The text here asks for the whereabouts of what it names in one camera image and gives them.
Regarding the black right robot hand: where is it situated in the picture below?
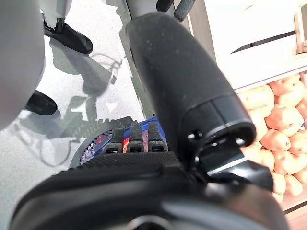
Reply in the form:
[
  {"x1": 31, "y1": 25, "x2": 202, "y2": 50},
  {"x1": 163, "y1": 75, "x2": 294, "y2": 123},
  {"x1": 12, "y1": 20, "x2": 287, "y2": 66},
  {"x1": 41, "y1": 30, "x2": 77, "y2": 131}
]
[{"x1": 9, "y1": 11, "x2": 291, "y2": 230}]

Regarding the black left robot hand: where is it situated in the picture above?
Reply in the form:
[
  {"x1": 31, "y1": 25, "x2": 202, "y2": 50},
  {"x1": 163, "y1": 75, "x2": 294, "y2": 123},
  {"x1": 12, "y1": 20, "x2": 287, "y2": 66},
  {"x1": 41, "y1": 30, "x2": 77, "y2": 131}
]
[{"x1": 155, "y1": 0, "x2": 195, "y2": 23}]

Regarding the blue plastic shopping basket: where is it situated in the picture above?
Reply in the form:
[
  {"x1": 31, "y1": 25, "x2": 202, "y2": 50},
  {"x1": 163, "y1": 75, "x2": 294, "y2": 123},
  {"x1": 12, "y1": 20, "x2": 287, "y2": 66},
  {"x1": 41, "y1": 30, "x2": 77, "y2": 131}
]
[{"x1": 79, "y1": 115, "x2": 168, "y2": 166}]

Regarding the brown potato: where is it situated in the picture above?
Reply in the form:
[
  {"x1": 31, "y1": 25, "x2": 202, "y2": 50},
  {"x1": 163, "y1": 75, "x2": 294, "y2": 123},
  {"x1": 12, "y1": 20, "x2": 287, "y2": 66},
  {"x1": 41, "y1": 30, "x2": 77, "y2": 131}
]
[
  {"x1": 239, "y1": 85, "x2": 275, "y2": 111},
  {"x1": 272, "y1": 171, "x2": 287, "y2": 195},
  {"x1": 260, "y1": 129, "x2": 291, "y2": 151},
  {"x1": 296, "y1": 98, "x2": 307, "y2": 120},
  {"x1": 275, "y1": 90, "x2": 305, "y2": 107},
  {"x1": 265, "y1": 105, "x2": 304, "y2": 131},
  {"x1": 294, "y1": 165, "x2": 307, "y2": 184},
  {"x1": 284, "y1": 174, "x2": 304, "y2": 197},
  {"x1": 260, "y1": 148, "x2": 275, "y2": 171},
  {"x1": 287, "y1": 131, "x2": 307, "y2": 156},
  {"x1": 249, "y1": 109, "x2": 268, "y2": 142},
  {"x1": 273, "y1": 150, "x2": 303, "y2": 175},
  {"x1": 268, "y1": 75, "x2": 305, "y2": 95}
]

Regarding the wooden crate with potatoes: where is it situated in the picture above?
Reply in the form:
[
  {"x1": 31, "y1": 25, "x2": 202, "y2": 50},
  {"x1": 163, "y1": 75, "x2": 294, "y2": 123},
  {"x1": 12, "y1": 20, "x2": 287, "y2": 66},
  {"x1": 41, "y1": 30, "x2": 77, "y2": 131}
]
[{"x1": 234, "y1": 69, "x2": 307, "y2": 214}]

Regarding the black left robot foot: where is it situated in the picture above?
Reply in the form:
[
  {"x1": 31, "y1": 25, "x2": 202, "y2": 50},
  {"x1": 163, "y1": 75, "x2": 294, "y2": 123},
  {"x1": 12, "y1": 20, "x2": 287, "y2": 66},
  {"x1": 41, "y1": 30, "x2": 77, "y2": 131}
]
[{"x1": 43, "y1": 20, "x2": 94, "y2": 55}]

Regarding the black robot foot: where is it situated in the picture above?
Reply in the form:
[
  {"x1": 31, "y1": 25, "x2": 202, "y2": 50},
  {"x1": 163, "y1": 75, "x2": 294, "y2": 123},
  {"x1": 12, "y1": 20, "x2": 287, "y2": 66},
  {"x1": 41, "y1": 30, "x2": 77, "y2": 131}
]
[
  {"x1": 24, "y1": 90, "x2": 58, "y2": 116},
  {"x1": 43, "y1": 20, "x2": 94, "y2": 55}
]

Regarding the silver left robot leg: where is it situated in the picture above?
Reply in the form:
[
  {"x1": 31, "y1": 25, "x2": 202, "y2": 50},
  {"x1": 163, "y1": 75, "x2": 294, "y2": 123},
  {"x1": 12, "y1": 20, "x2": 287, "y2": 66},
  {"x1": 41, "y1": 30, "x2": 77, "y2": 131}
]
[{"x1": 39, "y1": 0, "x2": 72, "y2": 32}]

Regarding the silver robot leg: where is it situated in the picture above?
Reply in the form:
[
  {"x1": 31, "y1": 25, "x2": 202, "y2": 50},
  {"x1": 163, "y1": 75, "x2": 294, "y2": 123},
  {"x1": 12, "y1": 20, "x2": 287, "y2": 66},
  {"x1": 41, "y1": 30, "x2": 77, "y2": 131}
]
[
  {"x1": 39, "y1": 0, "x2": 72, "y2": 32},
  {"x1": 0, "y1": 0, "x2": 46, "y2": 131}
]

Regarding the black right robot foot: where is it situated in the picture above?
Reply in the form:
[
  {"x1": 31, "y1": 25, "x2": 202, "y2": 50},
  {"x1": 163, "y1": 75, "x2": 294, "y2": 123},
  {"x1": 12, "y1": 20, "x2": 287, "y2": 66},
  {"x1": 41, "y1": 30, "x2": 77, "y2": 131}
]
[{"x1": 24, "y1": 90, "x2": 58, "y2": 116}]

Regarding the silver right robot leg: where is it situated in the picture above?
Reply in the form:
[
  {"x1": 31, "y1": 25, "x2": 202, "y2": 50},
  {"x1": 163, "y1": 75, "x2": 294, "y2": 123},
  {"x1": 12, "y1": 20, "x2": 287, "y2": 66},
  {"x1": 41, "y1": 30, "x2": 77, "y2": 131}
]
[{"x1": 0, "y1": 0, "x2": 46, "y2": 131}]

